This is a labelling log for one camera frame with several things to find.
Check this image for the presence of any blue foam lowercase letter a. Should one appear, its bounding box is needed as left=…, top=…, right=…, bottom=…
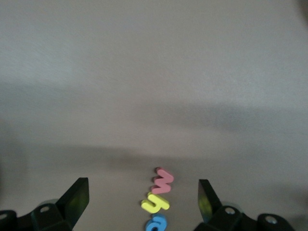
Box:
left=145, top=214, right=167, bottom=231

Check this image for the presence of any yellow foam lowercase letter h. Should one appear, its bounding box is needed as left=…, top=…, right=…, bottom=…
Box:
left=141, top=192, right=170, bottom=214

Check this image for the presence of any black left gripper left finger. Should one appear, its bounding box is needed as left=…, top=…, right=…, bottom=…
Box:
left=0, top=177, right=90, bottom=231

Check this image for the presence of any pink foam letter w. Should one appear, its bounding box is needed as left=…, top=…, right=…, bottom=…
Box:
left=151, top=167, right=175, bottom=195

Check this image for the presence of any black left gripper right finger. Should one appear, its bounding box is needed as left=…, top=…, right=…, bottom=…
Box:
left=192, top=179, right=296, bottom=231

